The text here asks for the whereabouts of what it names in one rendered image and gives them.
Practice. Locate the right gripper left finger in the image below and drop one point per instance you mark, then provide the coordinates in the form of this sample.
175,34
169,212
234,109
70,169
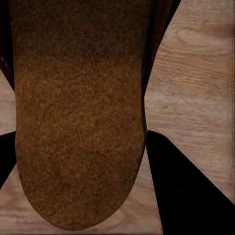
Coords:
7,156

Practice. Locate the sandal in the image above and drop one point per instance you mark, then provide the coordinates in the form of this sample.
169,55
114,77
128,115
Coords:
80,69

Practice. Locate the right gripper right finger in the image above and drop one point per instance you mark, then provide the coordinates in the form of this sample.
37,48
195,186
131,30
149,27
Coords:
188,202

